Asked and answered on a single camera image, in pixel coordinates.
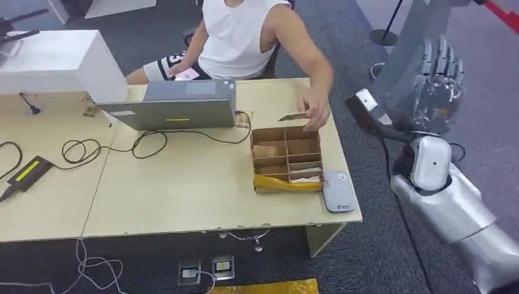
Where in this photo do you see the brown card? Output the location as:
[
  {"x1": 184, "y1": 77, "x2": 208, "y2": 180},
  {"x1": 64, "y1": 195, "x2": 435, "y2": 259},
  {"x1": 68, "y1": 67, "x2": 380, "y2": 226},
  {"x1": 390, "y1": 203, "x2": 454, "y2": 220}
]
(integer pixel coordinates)
[{"x1": 277, "y1": 113, "x2": 310, "y2": 123}]

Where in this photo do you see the grey standing panel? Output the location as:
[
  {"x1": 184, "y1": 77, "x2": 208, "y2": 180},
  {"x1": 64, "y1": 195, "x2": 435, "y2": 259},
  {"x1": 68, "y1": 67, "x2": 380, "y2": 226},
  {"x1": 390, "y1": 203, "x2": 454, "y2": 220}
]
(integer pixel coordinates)
[{"x1": 371, "y1": 0, "x2": 473, "y2": 123}]

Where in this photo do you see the clear plastic packet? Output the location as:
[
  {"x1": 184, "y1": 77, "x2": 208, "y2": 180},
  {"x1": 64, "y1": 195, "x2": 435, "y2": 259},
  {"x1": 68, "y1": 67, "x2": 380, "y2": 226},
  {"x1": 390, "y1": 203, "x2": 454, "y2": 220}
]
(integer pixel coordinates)
[{"x1": 235, "y1": 111, "x2": 254, "y2": 129}]

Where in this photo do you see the red barrier belt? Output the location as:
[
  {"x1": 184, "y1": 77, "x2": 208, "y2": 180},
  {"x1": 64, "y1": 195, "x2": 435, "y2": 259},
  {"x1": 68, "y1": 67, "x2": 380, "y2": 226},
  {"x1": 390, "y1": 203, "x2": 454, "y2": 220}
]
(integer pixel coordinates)
[{"x1": 483, "y1": 0, "x2": 519, "y2": 35}]

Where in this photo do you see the pale card stack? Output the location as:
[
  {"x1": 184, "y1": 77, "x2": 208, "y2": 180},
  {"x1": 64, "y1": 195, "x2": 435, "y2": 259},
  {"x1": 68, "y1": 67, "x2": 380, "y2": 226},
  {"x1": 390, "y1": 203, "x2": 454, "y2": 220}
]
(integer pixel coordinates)
[{"x1": 289, "y1": 167, "x2": 324, "y2": 184}]

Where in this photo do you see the grey card reader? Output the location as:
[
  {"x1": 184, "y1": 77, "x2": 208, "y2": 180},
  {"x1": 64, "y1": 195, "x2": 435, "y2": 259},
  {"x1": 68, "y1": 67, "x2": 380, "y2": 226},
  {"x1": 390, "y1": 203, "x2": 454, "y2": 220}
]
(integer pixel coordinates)
[{"x1": 321, "y1": 170, "x2": 356, "y2": 214}]

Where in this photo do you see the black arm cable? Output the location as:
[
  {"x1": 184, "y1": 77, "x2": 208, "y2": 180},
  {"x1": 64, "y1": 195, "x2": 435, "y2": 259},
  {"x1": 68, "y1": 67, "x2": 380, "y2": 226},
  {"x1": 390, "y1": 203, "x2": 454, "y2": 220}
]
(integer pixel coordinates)
[{"x1": 375, "y1": 132, "x2": 435, "y2": 294}]

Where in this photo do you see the floor socket steel frame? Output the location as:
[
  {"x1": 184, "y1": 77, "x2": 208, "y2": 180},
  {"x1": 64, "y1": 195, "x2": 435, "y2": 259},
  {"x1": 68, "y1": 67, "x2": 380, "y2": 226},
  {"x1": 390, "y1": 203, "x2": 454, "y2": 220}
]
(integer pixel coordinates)
[{"x1": 212, "y1": 254, "x2": 236, "y2": 282}]

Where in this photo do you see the black laptop power cable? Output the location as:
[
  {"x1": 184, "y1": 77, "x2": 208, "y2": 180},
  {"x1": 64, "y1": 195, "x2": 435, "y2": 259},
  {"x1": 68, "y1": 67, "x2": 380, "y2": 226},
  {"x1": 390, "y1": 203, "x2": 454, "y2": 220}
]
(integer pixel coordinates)
[{"x1": 51, "y1": 110, "x2": 253, "y2": 172}]

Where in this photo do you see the grey laptop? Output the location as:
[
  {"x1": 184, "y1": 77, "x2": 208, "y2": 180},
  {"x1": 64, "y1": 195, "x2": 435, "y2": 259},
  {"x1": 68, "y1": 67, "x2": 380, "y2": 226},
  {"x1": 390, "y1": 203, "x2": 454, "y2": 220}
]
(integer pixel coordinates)
[{"x1": 96, "y1": 79, "x2": 237, "y2": 132}]

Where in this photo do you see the black mains cable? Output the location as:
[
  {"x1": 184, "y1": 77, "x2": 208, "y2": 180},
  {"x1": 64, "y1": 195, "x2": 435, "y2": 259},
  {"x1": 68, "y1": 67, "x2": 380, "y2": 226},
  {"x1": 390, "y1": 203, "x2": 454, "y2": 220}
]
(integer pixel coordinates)
[{"x1": 0, "y1": 140, "x2": 23, "y2": 203}]

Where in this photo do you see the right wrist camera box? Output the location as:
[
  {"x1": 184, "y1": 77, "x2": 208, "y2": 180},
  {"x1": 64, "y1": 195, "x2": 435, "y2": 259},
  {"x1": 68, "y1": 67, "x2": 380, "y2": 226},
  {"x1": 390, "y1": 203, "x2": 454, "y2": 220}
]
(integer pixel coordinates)
[{"x1": 345, "y1": 88, "x2": 392, "y2": 133}]

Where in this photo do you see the white floor cable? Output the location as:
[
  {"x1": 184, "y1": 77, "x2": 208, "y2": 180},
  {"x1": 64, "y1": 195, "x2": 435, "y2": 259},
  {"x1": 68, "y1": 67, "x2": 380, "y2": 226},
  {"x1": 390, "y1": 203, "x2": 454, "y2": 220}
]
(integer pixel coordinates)
[{"x1": 0, "y1": 238, "x2": 127, "y2": 294}]

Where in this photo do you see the person's left hand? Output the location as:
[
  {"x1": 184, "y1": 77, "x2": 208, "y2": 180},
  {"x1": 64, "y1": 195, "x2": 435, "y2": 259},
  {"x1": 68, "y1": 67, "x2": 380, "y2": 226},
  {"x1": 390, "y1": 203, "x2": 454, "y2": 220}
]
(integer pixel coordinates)
[{"x1": 297, "y1": 88, "x2": 332, "y2": 132}]

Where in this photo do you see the floor socket with plug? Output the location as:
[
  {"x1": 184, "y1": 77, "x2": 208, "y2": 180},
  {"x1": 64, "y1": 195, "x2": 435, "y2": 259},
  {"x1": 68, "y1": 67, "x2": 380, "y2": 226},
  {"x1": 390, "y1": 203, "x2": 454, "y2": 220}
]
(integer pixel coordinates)
[{"x1": 177, "y1": 261, "x2": 203, "y2": 287}]

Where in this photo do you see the black tripod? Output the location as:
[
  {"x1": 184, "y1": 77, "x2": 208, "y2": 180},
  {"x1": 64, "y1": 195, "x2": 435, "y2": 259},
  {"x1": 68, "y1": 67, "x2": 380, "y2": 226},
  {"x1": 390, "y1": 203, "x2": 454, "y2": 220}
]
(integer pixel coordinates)
[{"x1": 0, "y1": 8, "x2": 50, "y2": 45}]

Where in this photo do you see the grey cable under desk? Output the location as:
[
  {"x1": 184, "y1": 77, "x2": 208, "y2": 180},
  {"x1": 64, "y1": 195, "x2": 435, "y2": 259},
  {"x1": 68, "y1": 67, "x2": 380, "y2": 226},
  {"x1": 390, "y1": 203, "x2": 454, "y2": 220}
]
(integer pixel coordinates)
[{"x1": 218, "y1": 229, "x2": 272, "y2": 253}]

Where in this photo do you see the black stanchion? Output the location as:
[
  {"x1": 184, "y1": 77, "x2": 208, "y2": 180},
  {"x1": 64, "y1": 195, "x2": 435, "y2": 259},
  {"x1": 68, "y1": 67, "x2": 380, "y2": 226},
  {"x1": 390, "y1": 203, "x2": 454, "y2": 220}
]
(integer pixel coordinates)
[{"x1": 368, "y1": 0, "x2": 405, "y2": 47}]

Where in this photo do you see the pink phone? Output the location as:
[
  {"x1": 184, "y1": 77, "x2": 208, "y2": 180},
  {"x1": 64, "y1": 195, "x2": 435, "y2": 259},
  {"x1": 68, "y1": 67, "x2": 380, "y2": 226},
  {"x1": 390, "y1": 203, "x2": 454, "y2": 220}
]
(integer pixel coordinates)
[{"x1": 174, "y1": 67, "x2": 201, "y2": 81}]

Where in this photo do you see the wooden card box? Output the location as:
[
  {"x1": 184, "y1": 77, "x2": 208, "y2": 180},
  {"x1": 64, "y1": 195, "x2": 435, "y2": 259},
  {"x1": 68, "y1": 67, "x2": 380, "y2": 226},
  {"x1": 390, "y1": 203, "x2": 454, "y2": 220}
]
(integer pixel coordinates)
[{"x1": 250, "y1": 126, "x2": 325, "y2": 194}]

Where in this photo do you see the small black plug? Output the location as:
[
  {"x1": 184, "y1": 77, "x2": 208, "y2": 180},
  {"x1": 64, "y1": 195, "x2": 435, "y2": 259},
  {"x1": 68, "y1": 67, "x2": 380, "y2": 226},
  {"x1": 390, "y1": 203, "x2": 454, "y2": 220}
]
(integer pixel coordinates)
[{"x1": 18, "y1": 92, "x2": 42, "y2": 116}]

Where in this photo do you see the pale wooden desk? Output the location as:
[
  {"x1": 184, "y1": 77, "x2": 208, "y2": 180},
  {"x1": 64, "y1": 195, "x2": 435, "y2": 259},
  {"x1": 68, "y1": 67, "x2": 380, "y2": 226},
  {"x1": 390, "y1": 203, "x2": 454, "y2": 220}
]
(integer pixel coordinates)
[
  {"x1": 0, "y1": 91, "x2": 119, "y2": 244},
  {"x1": 81, "y1": 77, "x2": 364, "y2": 258}
]

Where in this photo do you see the yellow floor tape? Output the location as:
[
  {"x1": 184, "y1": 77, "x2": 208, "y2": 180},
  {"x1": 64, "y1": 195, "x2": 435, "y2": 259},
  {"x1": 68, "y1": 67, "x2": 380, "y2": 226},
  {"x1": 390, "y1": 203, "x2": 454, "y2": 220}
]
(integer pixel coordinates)
[{"x1": 210, "y1": 278, "x2": 320, "y2": 294}]

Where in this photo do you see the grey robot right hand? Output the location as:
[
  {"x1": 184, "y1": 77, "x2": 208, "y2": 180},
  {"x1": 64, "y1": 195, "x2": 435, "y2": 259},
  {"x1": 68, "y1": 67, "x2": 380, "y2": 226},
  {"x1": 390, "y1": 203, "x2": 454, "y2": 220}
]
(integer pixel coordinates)
[{"x1": 390, "y1": 34, "x2": 466, "y2": 135}]

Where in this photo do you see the person's right hand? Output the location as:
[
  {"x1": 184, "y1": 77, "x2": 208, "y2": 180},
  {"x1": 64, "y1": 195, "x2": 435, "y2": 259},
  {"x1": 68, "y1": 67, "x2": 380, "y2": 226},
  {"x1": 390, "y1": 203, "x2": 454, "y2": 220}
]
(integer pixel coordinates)
[{"x1": 168, "y1": 61, "x2": 190, "y2": 78}]

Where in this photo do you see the black power adapter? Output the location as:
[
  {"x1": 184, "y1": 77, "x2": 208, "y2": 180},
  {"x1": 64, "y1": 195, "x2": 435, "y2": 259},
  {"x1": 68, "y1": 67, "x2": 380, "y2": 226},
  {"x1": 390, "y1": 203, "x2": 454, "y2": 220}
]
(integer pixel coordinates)
[{"x1": 7, "y1": 155, "x2": 54, "y2": 193}]

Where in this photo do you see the large white box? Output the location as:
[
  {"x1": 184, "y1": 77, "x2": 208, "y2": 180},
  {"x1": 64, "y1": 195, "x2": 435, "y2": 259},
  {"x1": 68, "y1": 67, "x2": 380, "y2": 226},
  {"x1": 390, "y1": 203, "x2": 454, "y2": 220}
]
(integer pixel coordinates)
[{"x1": 0, "y1": 29, "x2": 129, "y2": 105}]

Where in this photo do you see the white cabinet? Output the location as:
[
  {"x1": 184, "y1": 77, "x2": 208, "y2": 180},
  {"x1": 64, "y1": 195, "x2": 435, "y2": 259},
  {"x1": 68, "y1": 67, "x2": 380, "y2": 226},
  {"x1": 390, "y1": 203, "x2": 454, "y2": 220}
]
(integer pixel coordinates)
[{"x1": 48, "y1": 0, "x2": 158, "y2": 25}]

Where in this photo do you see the person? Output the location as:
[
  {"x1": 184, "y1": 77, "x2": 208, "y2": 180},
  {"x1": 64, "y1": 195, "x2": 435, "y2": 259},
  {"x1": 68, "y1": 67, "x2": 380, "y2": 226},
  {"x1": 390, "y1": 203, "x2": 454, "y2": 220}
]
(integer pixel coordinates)
[{"x1": 124, "y1": 0, "x2": 335, "y2": 132}]

